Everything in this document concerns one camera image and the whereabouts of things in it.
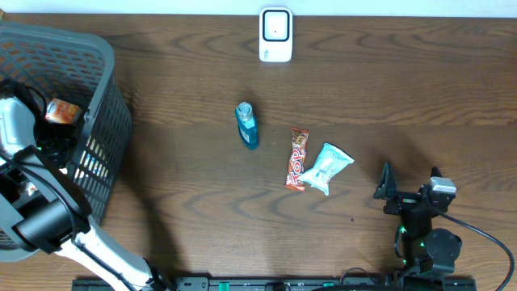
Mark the grey plastic shopping basket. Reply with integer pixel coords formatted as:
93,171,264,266
1,22,132,262

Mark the black camera cable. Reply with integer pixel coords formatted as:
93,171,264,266
422,189,516,291
0,153,78,251

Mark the red Top chocolate bar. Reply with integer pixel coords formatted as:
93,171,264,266
285,127,309,192

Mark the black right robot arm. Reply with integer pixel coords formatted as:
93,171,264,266
373,162,462,287

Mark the light blue snack packet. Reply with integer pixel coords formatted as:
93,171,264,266
299,142,355,196

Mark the black left camera cable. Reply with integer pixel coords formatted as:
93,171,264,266
0,153,78,251

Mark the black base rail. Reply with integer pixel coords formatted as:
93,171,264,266
71,276,477,291

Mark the black right camera cable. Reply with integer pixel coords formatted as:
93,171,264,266
422,189,516,291

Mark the beige snack bag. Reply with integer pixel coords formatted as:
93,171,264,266
74,136,110,180

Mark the small orange snack box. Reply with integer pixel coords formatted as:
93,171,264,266
45,98,82,124

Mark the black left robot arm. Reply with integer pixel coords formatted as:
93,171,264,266
1,79,176,290

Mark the blue mouthwash bottle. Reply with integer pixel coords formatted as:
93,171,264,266
235,102,259,150

